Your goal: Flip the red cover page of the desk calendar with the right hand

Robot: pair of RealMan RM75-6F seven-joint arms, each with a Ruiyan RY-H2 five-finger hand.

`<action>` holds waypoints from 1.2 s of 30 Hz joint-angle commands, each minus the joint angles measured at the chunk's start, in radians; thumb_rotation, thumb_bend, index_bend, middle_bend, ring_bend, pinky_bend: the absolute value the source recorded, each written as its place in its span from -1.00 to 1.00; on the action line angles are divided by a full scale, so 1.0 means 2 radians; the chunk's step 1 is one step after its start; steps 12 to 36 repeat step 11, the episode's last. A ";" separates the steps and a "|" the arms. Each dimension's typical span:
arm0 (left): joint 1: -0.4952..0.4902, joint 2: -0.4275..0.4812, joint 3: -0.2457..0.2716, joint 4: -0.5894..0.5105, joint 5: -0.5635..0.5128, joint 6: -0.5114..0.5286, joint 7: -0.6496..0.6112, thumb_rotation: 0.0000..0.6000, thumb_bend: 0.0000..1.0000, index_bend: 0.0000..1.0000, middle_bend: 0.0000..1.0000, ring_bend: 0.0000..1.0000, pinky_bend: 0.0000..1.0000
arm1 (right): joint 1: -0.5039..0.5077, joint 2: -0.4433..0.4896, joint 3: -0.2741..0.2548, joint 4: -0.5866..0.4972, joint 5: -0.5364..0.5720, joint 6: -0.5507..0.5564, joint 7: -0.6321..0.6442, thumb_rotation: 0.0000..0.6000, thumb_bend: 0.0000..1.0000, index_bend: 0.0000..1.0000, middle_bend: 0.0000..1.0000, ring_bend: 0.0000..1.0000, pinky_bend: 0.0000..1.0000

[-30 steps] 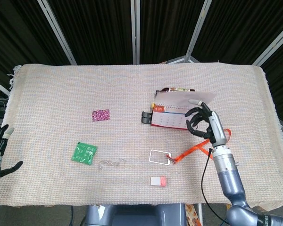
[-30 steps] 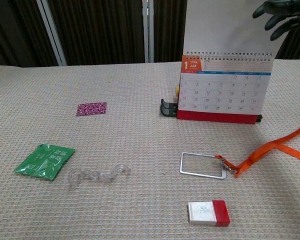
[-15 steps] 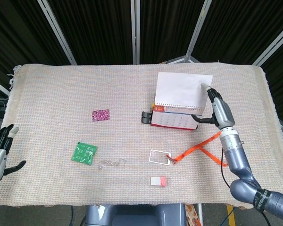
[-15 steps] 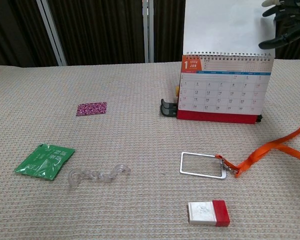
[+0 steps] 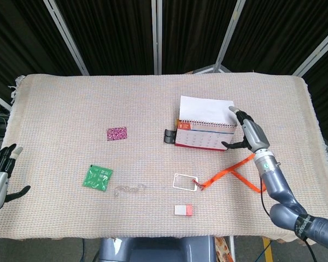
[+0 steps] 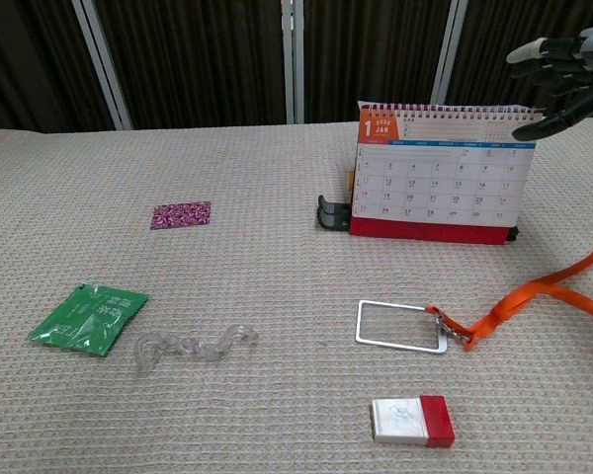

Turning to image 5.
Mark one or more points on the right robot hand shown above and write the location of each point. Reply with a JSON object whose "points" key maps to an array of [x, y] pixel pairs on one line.
{"points": [[255, 135]]}

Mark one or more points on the red 2026 desk calendar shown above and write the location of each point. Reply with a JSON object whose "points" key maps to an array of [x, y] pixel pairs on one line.
{"points": [[205, 136]]}

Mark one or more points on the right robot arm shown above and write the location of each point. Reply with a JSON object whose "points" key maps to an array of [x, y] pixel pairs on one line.
{"points": [[278, 188]]}

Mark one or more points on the black binder clip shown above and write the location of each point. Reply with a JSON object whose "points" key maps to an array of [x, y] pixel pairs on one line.
{"points": [[169, 136]]}

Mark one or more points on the clear badge holder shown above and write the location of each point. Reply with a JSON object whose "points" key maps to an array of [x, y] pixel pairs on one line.
{"points": [[175, 181]]}

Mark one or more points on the green foil sachet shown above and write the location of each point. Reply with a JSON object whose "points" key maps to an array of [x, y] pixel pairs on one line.
{"points": [[97, 178]]}

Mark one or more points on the red and white box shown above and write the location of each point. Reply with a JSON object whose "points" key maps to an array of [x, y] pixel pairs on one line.
{"points": [[183, 210]]}

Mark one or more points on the beige woven tablecloth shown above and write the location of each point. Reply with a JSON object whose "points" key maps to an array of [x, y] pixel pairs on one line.
{"points": [[71, 109]]}

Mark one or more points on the orange patterned bag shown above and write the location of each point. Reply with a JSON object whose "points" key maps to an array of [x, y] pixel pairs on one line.
{"points": [[223, 251]]}

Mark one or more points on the purple patterned wrapper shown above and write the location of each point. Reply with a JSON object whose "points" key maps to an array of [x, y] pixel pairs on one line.
{"points": [[116, 133]]}

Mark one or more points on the grey robot torso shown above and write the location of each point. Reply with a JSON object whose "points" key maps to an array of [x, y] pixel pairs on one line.
{"points": [[153, 251]]}

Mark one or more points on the grey screen frame post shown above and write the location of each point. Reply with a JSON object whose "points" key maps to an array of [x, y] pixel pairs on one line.
{"points": [[317, 56], [67, 38], [0, 99], [231, 32], [158, 41]]}

